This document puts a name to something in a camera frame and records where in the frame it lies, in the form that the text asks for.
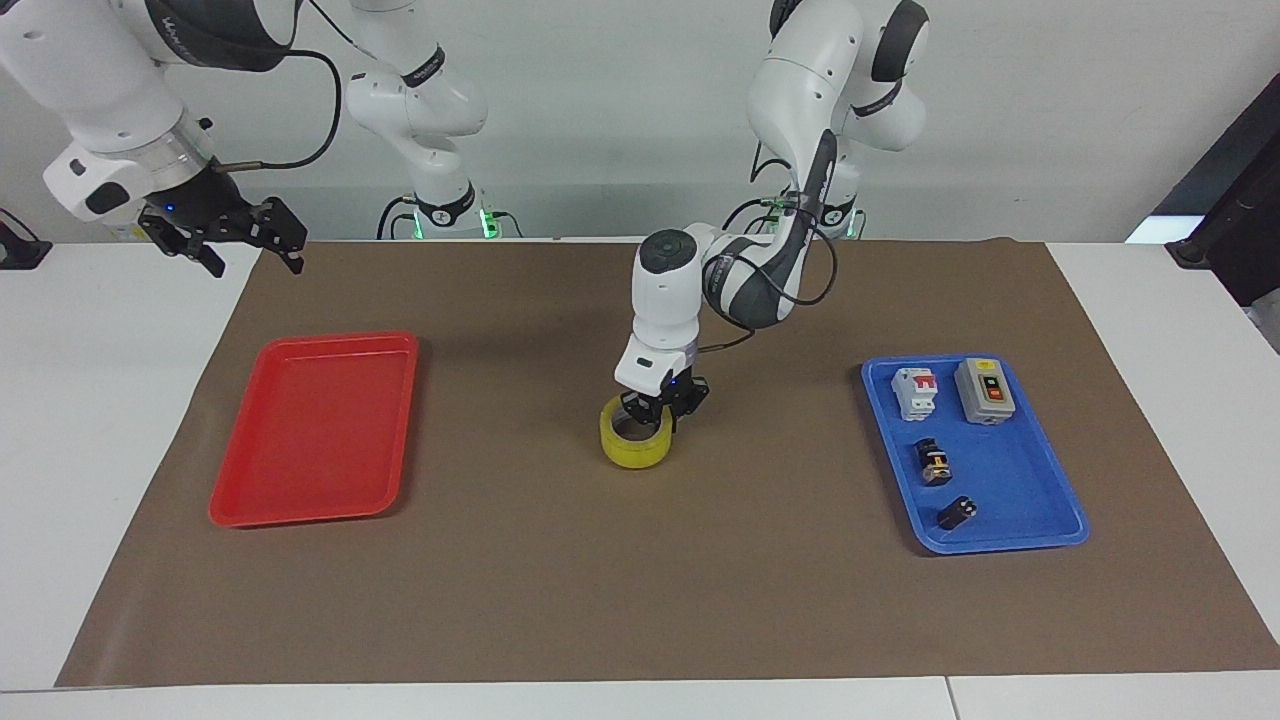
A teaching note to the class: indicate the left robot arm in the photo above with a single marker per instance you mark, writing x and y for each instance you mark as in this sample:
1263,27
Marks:
800,110

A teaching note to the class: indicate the white circuit breaker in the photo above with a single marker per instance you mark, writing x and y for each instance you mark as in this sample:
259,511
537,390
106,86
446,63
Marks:
914,394

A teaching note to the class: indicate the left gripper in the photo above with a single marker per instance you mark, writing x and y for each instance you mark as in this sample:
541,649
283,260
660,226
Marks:
683,385

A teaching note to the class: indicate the grey push-button switch box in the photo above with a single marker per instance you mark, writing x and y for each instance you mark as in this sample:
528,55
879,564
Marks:
985,390

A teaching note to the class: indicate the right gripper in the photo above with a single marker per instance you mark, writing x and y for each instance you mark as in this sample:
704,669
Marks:
200,203

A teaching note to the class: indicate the blue plastic tray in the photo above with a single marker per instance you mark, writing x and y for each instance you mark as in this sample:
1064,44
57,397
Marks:
1010,480

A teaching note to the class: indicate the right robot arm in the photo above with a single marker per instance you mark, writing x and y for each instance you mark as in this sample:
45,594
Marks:
105,95

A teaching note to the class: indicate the red plastic tray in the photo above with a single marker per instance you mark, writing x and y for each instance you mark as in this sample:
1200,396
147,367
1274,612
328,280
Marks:
315,430

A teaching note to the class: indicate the black stand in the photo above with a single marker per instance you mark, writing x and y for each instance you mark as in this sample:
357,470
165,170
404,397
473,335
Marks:
20,248
1235,200

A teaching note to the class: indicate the yellow tape roll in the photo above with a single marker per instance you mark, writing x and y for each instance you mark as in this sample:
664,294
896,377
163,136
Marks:
632,455

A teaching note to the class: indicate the black and gold small component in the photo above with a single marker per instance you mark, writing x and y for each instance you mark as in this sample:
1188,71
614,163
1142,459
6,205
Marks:
933,463

